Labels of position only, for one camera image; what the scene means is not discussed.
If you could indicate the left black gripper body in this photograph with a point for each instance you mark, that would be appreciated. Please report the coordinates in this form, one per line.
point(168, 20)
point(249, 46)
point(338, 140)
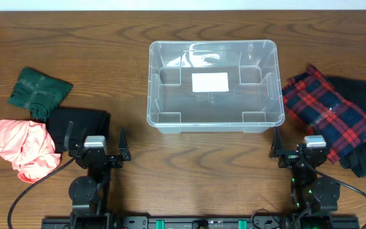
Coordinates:
point(97, 158)

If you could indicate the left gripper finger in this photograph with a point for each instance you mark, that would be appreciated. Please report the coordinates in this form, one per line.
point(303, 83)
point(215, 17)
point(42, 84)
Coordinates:
point(122, 145)
point(68, 135)

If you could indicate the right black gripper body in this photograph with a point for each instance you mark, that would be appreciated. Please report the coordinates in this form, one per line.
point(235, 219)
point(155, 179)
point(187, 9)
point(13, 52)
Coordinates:
point(291, 156)

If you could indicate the black cloth with tape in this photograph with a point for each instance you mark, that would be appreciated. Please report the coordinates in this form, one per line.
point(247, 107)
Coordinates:
point(86, 122)

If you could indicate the pink cloth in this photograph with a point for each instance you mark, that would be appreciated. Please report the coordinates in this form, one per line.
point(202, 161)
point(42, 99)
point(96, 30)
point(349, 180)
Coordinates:
point(29, 147)

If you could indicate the dark green cloth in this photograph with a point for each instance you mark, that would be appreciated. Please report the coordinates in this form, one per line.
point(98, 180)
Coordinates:
point(38, 93)

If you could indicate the red navy plaid cloth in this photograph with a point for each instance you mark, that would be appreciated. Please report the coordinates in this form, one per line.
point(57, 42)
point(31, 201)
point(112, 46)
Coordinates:
point(312, 100)

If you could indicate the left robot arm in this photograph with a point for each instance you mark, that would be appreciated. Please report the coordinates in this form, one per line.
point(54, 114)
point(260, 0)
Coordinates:
point(89, 193)

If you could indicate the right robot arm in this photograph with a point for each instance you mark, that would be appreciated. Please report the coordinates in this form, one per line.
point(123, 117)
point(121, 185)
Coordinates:
point(315, 196)

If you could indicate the clear plastic storage bin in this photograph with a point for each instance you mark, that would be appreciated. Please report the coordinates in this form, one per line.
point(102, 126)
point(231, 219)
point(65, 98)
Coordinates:
point(253, 103)

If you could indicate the white label in bin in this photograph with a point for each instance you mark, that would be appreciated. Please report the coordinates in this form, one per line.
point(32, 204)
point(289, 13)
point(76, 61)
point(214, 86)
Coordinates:
point(210, 82)

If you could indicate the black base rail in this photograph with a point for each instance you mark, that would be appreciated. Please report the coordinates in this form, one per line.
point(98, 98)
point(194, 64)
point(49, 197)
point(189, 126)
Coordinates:
point(142, 222)

